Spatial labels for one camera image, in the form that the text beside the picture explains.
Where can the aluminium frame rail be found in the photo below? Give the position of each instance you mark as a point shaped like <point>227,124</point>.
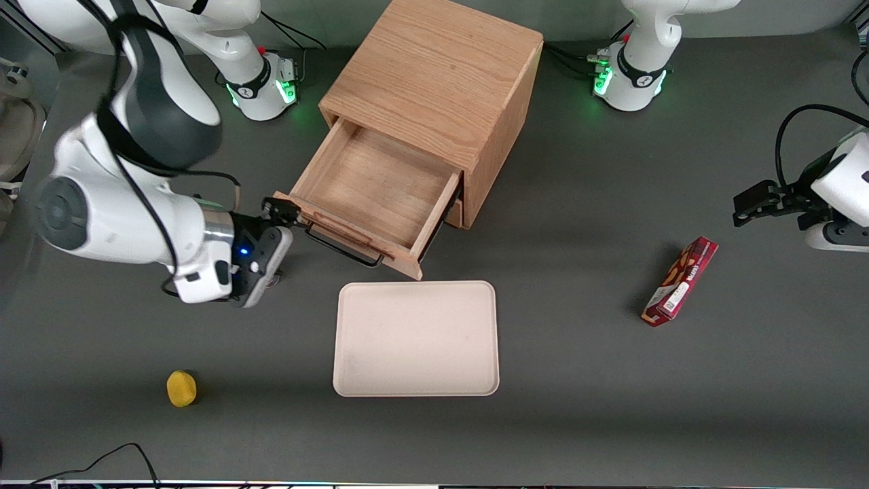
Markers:
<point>34,37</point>

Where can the red snack box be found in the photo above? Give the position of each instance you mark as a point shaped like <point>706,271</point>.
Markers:
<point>680,282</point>

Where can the yellow lemon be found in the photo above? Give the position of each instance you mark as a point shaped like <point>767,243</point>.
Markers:
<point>181,388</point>

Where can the wooden drawer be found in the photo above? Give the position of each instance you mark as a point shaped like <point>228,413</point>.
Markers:
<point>380,183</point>
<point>455,212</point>

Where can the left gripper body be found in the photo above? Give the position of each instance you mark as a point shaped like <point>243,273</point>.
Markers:
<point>796,198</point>

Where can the wooden drawer cabinet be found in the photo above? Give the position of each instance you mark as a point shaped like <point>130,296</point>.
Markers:
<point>441,75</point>

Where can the beige plastic tray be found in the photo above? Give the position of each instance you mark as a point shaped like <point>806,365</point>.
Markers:
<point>415,338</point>

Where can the beige round object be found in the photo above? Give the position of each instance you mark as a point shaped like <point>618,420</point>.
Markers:
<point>19,139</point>

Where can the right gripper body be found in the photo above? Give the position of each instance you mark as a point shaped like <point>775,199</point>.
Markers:
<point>248,225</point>

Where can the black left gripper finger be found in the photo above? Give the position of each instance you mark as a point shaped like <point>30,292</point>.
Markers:
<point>757,192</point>
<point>750,219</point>

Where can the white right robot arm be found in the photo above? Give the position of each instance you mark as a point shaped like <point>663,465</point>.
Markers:
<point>129,210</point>

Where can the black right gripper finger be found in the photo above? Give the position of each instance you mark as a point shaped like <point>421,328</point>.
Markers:
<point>290,216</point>
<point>273,206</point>

